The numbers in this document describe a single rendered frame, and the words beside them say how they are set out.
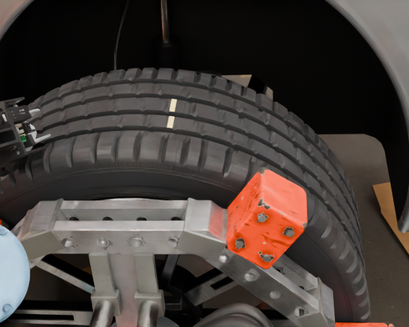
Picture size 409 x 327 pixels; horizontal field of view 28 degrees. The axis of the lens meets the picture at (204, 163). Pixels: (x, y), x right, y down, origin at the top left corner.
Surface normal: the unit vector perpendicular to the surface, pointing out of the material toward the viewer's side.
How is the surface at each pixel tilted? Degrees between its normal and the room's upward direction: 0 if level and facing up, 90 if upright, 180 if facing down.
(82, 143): 10
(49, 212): 0
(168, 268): 90
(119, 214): 90
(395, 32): 90
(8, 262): 52
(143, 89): 1
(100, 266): 90
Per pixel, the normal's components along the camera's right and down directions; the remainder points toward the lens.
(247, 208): -0.85, -0.46
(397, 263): -0.07, -0.81
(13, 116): 0.87, -0.36
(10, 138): -0.30, 0.18
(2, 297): 0.55, -0.22
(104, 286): -0.07, 0.59
